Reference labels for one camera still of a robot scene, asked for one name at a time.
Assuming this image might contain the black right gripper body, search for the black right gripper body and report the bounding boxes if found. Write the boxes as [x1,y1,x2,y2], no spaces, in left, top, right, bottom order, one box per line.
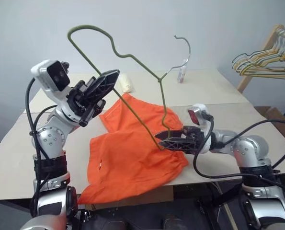
[182,126,205,155]

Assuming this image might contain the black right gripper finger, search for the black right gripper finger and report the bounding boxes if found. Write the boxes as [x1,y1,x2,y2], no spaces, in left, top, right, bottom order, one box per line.
[155,127,189,141]
[157,137,195,152]

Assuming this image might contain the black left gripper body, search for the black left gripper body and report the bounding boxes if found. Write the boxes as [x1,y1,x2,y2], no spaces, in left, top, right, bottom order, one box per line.
[66,76,107,121]

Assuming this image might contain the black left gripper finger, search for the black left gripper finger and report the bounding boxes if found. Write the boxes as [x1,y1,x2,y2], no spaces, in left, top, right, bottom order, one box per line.
[89,69,121,100]
[79,102,103,127]

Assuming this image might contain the green wire hanger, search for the green wire hanger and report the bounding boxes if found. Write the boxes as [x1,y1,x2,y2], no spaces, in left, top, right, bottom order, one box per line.
[67,23,194,152]

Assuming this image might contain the orange shorts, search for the orange shorts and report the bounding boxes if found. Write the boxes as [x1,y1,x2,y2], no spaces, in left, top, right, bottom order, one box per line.
[77,92,190,205]

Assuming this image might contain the wooden hanger rack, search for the wooden hanger rack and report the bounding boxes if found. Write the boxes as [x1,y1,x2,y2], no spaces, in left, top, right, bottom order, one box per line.
[236,23,285,93]

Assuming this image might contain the white rolled cloth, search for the white rolled cloth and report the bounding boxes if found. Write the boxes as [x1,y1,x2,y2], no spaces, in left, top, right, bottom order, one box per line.
[119,73,135,93]

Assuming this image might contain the white tube with red label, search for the white tube with red label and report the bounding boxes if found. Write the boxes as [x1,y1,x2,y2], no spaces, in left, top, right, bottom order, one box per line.
[176,65,187,84]

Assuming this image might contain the brown cardboard box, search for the brown cardboard box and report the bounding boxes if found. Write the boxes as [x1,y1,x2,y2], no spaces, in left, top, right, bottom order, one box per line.
[254,106,285,126]

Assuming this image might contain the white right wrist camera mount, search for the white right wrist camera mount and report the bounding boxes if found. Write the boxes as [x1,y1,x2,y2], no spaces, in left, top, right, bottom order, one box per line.
[187,103,216,154]

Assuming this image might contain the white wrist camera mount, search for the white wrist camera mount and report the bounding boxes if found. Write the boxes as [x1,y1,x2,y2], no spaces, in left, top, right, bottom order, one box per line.
[30,59,71,106]
[187,103,216,154]

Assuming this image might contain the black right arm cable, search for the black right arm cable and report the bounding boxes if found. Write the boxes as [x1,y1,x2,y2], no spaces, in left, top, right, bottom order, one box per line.
[193,115,285,185]

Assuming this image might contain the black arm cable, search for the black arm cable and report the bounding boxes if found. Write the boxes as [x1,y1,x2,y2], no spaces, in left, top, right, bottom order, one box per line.
[193,115,285,185]
[24,77,59,216]

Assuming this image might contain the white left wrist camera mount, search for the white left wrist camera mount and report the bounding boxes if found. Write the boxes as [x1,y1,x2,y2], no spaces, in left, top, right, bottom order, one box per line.
[30,59,71,106]

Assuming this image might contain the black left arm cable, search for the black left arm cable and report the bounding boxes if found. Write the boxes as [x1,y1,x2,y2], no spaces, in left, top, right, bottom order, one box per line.
[24,77,59,216]

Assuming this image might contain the dark wire hanger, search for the dark wire hanger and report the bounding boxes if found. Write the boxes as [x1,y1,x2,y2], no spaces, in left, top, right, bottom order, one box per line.
[231,49,285,72]

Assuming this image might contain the yellow wire hanger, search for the yellow wire hanger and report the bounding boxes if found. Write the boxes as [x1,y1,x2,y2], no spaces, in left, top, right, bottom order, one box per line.
[235,30,285,79]

